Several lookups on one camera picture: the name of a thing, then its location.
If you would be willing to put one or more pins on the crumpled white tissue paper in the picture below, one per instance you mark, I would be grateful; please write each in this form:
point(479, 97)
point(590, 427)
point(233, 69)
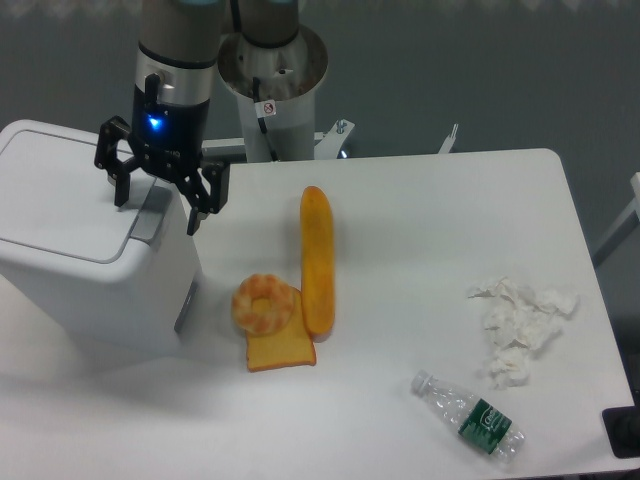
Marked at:
point(519, 324)

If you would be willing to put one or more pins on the clear plastic water bottle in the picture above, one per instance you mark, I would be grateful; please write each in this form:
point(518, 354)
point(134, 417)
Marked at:
point(472, 418)

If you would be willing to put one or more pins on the white base bracket frame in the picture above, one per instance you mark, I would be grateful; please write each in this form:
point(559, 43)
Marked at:
point(328, 145)

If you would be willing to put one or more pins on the orange toast slice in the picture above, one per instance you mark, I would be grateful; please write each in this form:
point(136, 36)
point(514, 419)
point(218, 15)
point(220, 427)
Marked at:
point(289, 347)

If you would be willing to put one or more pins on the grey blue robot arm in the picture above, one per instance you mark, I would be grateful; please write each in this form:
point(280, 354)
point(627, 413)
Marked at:
point(177, 54)

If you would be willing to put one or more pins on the long orange baguette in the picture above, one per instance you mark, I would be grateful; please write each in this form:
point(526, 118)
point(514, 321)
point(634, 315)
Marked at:
point(317, 261)

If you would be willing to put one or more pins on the black device at edge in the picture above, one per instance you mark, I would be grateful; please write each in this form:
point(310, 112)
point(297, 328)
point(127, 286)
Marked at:
point(622, 428)

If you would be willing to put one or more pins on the white frame at right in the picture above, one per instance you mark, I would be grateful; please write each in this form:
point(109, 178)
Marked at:
point(620, 229)

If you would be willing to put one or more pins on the white trash can lid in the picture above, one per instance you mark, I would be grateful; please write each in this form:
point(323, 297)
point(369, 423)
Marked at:
point(55, 201)

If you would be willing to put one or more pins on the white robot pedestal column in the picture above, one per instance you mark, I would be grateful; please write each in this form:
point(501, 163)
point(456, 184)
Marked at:
point(275, 93)

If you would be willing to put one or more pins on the white trash can body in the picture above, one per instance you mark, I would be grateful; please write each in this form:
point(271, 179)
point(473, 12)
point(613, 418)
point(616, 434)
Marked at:
point(139, 301)

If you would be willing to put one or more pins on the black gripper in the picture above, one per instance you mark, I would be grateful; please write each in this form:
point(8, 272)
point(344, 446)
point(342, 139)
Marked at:
point(165, 141)

